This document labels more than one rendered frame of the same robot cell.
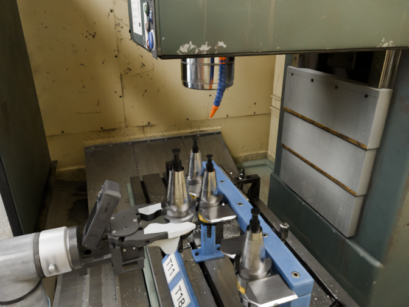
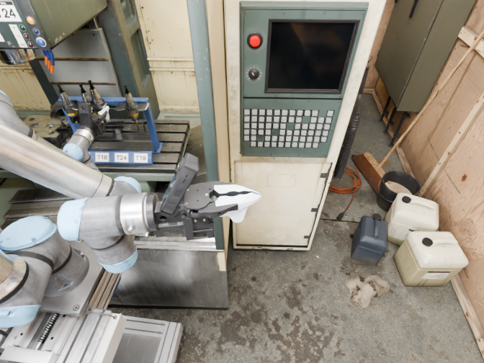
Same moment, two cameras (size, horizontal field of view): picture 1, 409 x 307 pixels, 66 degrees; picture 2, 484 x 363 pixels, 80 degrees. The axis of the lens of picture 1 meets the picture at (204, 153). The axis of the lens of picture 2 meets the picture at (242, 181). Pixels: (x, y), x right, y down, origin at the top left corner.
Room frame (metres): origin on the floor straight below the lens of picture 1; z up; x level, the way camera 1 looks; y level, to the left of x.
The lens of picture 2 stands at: (-0.57, 0.96, 1.98)
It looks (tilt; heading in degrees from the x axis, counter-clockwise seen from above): 45 degrees down; 290
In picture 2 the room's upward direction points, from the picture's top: straight up
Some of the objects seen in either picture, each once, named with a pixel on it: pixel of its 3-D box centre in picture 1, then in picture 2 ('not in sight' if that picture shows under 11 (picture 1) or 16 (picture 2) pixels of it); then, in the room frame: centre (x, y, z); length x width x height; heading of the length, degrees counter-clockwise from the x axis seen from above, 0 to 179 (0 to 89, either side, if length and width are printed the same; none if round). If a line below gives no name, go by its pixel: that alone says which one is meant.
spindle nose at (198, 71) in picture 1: (207, 64); (13, 45); (0.96, -0.01, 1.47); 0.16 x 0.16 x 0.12
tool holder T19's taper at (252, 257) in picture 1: (253, 245); (129, 99); (0.42, -0.08, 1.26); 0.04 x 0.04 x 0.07
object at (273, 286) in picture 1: (267, 291); (142, 107); (0.36, -0.10, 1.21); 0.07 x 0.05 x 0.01; 108
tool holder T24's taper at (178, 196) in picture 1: (177, 185); (94, 95); (0.49, 0.05, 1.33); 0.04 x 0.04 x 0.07
